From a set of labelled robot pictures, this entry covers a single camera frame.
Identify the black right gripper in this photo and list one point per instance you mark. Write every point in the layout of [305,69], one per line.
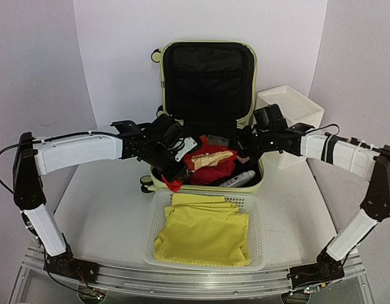
[248,139]

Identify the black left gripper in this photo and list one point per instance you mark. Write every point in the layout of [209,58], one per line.
[172,177]

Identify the red printed t-shirt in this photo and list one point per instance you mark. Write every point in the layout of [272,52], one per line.
[197,163]

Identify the white perforated plastic basket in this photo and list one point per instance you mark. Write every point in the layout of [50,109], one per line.
[248,203]

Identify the yellow cloth garment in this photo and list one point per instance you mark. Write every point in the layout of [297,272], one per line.
[208,231]

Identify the pale green hard-shell suitcase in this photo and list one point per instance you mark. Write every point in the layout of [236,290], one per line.
[208,86]

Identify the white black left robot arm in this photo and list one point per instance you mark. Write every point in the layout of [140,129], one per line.
[37,157]

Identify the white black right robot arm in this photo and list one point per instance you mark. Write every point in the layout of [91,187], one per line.
[354,178]

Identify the clear plastic rectangular case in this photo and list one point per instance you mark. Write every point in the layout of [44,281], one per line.
[217,141]

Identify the white deodorant spray bottle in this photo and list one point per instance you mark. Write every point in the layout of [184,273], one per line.
[239,180]

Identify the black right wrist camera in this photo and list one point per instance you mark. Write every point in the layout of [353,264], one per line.
[270,119]

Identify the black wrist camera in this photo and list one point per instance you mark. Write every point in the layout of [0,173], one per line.
[172,136]
[270,119]

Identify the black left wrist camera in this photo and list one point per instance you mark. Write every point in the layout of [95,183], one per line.
[172,136]

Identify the aluminium front mounting rail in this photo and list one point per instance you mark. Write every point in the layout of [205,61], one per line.
[33,285]

